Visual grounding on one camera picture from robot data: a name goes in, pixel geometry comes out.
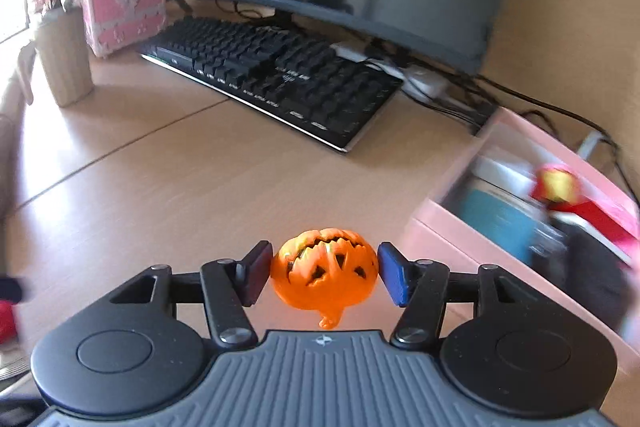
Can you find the black mechanical keyboard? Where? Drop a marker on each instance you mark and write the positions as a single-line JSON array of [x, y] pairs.
[[270, 72]]

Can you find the red and white card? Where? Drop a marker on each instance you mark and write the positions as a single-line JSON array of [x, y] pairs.
[[585, 212]]

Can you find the small white power adapter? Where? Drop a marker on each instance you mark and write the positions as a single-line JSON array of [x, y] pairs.
[[350, 52]]

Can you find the white plastic case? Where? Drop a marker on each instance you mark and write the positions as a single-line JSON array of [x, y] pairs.
[[500, 179]]

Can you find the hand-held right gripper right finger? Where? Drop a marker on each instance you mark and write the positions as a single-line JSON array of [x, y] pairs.
[[395, 274]]

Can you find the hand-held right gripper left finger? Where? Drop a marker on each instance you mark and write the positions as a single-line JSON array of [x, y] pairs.
[[257, 272]]

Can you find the blue and white tissue packet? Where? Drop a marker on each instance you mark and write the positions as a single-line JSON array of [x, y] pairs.
[[495, 219]]

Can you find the pink and white storage box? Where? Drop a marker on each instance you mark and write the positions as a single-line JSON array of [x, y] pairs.
[[125, 7]]

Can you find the orange pumpkin toy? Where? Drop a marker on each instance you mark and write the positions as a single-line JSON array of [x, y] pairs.
[[320, 267]]

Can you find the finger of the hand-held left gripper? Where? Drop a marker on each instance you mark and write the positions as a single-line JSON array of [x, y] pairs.
[[10, 288]]

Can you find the red and yellow helmet toy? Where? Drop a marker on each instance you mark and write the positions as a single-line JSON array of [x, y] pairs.
[[555, 184]]

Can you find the black plush toy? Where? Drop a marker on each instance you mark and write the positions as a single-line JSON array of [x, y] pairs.
[[590, 267]]

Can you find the beige ribbed vase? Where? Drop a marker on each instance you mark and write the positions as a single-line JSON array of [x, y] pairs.
[[65, 57]]

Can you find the pink cardboard box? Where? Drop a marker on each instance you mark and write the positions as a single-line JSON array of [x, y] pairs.
[[450, 252]]

